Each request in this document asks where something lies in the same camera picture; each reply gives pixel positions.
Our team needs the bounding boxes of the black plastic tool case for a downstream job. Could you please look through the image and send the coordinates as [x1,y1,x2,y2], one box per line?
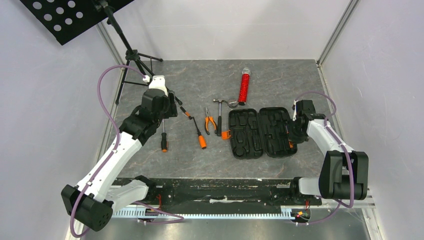
[221,107,298,160]

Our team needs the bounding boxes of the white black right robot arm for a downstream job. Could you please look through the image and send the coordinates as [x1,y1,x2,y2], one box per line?
[288,100,369,204]

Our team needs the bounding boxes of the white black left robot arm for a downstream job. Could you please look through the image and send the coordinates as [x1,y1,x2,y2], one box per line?
[61,75,172,232]

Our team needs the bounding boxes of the thin orange black screwdriver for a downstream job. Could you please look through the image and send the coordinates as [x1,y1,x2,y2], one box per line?
[175,97,193,120]

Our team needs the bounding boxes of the small orange black screwdriver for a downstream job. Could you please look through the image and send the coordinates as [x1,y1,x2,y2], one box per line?
[160,119,168,153]

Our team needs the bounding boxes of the steel claw hammer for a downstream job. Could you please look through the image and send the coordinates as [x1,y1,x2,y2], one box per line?
[212,98,228,137]

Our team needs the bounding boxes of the black music stand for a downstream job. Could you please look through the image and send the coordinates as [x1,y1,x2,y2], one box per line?
[19,0,184,106]

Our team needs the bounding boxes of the orange handle pliers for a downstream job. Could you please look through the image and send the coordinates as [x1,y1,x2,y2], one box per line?
[204,106,217,135]

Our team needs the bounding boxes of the large orange handle screwdriver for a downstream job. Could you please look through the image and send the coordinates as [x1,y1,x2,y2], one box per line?
[192,117,207,150]

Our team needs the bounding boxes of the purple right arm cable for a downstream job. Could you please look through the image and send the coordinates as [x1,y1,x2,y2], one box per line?
[291,91,356,227]

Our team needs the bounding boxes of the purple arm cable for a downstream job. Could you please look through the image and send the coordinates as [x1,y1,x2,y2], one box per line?
[68,65,185,239]
[291,91,356,227]

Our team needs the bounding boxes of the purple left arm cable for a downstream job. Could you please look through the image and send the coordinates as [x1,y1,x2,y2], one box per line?
[68,65,185,239]

